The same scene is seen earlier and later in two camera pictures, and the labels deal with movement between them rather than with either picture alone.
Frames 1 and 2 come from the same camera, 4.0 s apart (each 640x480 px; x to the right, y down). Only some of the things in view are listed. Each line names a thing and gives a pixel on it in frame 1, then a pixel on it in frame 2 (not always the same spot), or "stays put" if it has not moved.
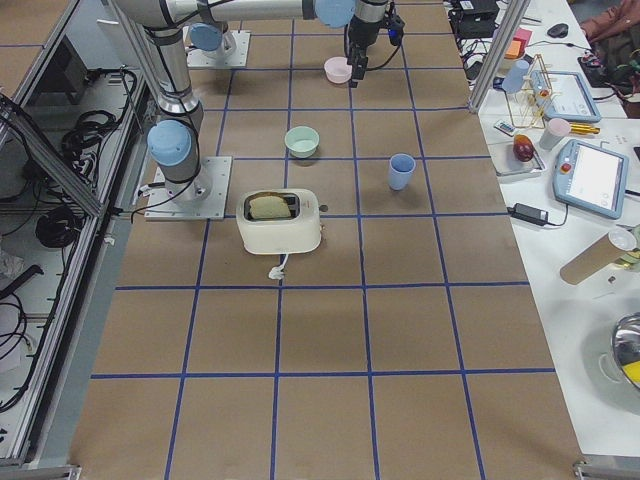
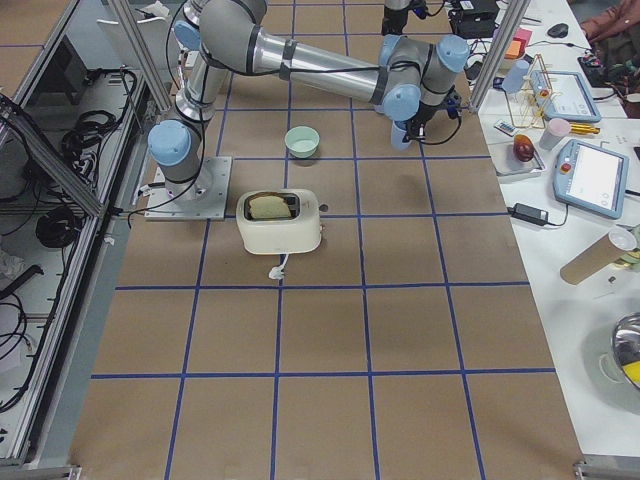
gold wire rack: (527, 104) stays put
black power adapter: (529, 213) stays put
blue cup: (401, 167) → (398, 130)
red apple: (523, 147) stays put
